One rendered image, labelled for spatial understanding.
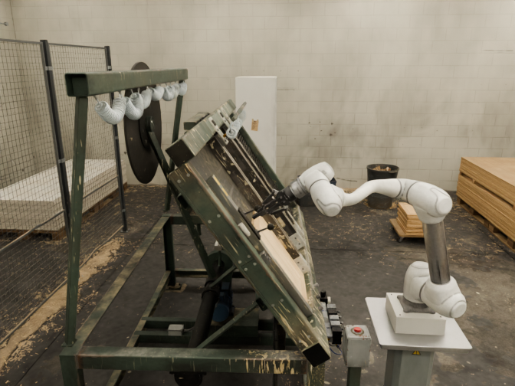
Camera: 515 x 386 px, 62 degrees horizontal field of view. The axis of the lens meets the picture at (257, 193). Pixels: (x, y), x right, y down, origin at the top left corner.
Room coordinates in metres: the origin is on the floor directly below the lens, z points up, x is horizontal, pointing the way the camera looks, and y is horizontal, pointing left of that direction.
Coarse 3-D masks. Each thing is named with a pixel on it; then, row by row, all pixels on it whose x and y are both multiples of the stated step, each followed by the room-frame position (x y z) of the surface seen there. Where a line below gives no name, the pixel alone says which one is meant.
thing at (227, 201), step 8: (208, 184) 2.09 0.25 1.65; (216, 184) 2.09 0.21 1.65; (216, 192) 2.09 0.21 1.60; (224, 192) 2.09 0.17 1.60; (224, 200) 2.08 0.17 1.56; (232, 200) 2.13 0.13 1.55; (232, 208) 2.08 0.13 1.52; (232, 216) 2.08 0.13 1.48; (240, 216) 2.08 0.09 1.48; (256, 240) 2.08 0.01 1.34; (256, 248) 2.08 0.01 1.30; (264, 248) 2.08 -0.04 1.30; (272, 256) 2.11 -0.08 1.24; (272, 264) 2.08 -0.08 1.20; (280, 272) 2.07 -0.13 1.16; (280, 280) 2.07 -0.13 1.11; (288, 280) 2.07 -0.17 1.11; (288, 288) 2.07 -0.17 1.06; (296, 288) 2.11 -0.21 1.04; (296, 296) 2.07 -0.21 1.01; (304, 304) 2.07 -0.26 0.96; (304, 312) 2.07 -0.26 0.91; (312, 312) 2.07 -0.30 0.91
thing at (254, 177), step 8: (224, 120) 2.97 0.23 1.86; (224, 128) 2.99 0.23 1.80; (232, 144) 2.98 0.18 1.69; (232, 152) 2.98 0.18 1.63; (240, 152) 2.98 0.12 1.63; (240, 160) 2.98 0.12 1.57; (248, 168) 2.98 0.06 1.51; (248, 176) 2.98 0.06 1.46; (256, 176) 2.98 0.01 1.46; (256, 184) 2.98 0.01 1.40; (264, 192) 2.98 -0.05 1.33; (280, 216) 2.97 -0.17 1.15; (288, 224) 2.97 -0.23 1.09; (288, 232) 2.97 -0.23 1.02; (296, 232) 2.97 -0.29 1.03; (296, 240) 2.97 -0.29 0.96
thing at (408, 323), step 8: (392, 296) 2.33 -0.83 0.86; (392, 304) 2.24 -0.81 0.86; (400, 304) 2.24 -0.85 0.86; (392, 312) 2.20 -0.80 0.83; (400, 312) 2.15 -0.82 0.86; (392, 320) 2.18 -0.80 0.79; (400, 320) 2.11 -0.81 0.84; (408, 320) 2.10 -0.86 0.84; (416, 320) 2.10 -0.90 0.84; (424, 320) 2.10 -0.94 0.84; (432, 320) 2.09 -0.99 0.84; (440, 320) 2.09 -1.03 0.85; (400, 328) 2.11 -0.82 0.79; (408, 328) 2.10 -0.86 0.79; (416, 328) 2.10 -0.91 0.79; (424, 328) 2.10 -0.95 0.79; (432, 328) 2.09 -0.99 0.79; (440, 328) 2.09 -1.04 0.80
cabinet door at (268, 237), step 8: (256, 224) 2.32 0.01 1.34; (264, 224) 2.50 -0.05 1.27; (264, 232) 2.38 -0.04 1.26; (272, 232) 2.54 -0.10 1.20; (264, 240) 2.26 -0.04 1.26; (272, 240) 2.41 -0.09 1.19; (272, 248) 2.30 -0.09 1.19; (280, 248) 2.48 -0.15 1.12; (280, 256) 2.36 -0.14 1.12; (288, 256) 2.51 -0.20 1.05; (280, 264) 2.24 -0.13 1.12; (288, 264) 2.39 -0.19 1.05; (296, 264) 2.55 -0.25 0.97; (288, 272) 2.28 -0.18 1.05; (296, 272) 2.43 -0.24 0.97; (296, 280) 2.30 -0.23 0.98; (304, 280) 2.47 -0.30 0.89; (304, 288) 2.35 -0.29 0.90; (304, 296) 2.23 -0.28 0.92
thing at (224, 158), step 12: (216, 144) 2.58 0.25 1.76; (216, 156) 2.58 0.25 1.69; (228, 156) 2.57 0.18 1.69; (228, 168) 2.57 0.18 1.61; (240, 168) 2.62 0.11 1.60; (240, 180) 2.57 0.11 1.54; (252, 192) 2.57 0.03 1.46; (252, 204) 2.57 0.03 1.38; (264, 216) 2.56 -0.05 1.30; (276, 228) 2.56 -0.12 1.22; (288, 240) 2.56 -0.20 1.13; (288, 252) 2.56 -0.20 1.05; (300, 264) 2.56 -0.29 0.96
